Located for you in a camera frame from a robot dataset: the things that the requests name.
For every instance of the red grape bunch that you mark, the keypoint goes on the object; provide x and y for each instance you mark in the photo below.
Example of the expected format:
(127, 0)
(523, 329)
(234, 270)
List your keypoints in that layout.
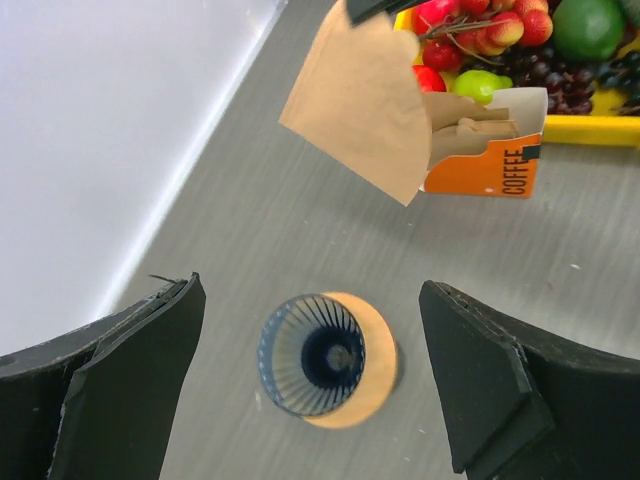
(570, 86)

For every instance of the green apple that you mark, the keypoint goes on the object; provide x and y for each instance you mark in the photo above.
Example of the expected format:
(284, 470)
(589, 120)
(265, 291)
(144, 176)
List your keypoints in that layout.
(479, 85)

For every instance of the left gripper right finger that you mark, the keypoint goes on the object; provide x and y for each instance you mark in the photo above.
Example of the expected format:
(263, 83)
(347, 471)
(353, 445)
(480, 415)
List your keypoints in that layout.
(520, 402)

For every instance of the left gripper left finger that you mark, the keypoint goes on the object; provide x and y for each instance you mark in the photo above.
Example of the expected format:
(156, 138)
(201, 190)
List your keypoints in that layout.
(99, 402)

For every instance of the orange coffee filter box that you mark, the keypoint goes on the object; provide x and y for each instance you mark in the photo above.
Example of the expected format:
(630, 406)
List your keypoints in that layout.
(508, 167)

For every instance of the dark grape bunch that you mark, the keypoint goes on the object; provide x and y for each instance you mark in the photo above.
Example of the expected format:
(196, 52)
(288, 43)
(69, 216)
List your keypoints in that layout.
(617, 86)

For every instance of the red lychee bunch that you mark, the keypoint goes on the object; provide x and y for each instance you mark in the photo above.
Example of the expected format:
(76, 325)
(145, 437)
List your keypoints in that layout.
(502, 38)

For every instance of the brown paper coffee filter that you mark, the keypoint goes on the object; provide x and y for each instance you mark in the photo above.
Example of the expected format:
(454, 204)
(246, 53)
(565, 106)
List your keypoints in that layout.
(357, 99)

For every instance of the yellow plastic tray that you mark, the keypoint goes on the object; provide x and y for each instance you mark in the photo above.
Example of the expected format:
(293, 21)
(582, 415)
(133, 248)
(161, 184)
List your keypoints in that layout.
(603, 127)

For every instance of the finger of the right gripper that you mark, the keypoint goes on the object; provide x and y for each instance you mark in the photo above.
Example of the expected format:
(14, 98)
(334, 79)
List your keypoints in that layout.
(360, 11)

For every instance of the green lime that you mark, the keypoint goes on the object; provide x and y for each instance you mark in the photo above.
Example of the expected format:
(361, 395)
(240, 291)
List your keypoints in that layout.
(588, 30)

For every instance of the blue plastic coffee dripper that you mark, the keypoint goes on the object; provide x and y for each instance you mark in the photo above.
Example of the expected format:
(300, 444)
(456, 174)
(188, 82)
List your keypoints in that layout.
(310, 355)

